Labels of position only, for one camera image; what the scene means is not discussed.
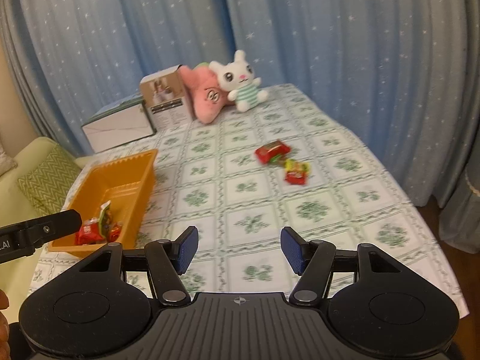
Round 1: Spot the person's left hand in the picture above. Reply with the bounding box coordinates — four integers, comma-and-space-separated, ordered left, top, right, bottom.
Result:
0, 290, 10, 346

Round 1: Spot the pale green sofa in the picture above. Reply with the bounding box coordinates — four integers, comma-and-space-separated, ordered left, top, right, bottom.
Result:
0, 137, 89, 323

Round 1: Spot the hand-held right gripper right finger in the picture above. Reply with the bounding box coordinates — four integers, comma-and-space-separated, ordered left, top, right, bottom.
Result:
280, 226, 410, 307

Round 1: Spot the orange plastic tray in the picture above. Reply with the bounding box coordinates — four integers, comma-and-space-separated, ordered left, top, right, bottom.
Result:
47, 149, 158, 259

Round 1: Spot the yellow red snack packet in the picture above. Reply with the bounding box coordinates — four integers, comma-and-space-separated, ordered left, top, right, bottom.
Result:
285, 158, 311, 175

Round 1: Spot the tan upright product box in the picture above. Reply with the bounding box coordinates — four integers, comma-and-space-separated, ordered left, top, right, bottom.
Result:
139, 65, 196, 131

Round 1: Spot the blue star-print curtain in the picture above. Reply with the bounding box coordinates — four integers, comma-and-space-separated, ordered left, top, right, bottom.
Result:
221, 0, 473, 207
0, 0, 237, 158

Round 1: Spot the green zigzag pillow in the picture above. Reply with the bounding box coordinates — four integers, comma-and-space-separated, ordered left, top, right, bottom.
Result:
17, 145, 82, 216

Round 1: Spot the white rabbit plush toy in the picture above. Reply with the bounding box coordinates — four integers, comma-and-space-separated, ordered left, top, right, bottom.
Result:
208, 50, 269, 113

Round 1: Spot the large red snack packet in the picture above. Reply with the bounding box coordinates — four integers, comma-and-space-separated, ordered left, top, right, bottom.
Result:
255, 139, 292, 164

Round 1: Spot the pink plush toy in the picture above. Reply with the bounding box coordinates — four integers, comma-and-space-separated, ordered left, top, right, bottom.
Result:
180, 63, 241, 125

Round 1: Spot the red white-label snack packet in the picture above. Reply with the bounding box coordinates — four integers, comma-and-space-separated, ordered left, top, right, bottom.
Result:
74, 220, 103, 247

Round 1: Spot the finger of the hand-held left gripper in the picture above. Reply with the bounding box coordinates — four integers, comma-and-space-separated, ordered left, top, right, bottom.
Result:
34, 210, 83, 241

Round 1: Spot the red candy packet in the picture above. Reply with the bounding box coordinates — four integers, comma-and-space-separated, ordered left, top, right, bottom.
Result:
284, 170, 309, 187

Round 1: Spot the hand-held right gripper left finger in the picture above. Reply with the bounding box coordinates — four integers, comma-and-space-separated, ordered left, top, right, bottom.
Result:
69, 226, 199, 307

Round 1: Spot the flat white cardboard box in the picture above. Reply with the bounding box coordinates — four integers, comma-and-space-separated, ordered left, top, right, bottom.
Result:
81, 98, 157, 155

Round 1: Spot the green-edged colourful snack packet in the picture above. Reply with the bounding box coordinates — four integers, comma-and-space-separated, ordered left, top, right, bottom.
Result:
98, 200, 116, 233

